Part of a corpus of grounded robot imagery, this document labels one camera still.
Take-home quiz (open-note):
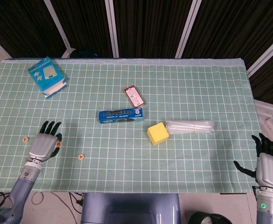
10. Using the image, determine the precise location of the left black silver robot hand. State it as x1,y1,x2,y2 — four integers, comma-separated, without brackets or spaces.
28,120,62,162

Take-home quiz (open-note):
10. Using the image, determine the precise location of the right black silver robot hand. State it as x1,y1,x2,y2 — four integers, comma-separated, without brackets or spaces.
233,132,273,189

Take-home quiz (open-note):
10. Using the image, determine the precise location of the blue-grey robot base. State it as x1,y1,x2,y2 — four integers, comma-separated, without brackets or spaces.
80,193,182,224

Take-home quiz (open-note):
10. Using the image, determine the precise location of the tan rubber band loop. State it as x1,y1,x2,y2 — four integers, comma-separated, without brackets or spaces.
31,191,45,205

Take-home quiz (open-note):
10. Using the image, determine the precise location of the white metal rack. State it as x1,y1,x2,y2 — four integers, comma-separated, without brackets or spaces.
253,99,273,135

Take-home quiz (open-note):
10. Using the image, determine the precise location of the blue kitchen scale box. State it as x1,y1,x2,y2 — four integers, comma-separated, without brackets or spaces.
27,56,68,99

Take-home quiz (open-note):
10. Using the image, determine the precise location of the blue Oreo cookie box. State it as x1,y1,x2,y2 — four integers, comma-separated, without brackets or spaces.
98,108,143,125

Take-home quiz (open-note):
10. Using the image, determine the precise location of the green checked tablecloth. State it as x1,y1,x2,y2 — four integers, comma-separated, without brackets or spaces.
0,57,264,194

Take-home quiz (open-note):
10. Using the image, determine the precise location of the black waste bin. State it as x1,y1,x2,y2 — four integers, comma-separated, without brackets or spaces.
188,211,232,224

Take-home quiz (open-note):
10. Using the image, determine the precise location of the clear pack of straws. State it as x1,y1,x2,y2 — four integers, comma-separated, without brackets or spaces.
164,119,215,135

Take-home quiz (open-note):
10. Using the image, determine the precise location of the black chair back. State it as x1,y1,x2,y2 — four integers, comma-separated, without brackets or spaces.
70,48,99,58

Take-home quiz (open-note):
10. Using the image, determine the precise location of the red playing card box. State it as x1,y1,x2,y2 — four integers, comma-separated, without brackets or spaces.
123,85,146,108

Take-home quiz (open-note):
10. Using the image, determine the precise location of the yellow foam cube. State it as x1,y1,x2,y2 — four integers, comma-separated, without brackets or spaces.
147,122,170,147

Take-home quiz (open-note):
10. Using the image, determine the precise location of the brown floor cable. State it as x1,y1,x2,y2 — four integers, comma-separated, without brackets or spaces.
50,192,78,224

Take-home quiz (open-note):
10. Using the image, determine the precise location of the black cable with plug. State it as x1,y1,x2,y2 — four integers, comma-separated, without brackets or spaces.
68,191,85,213

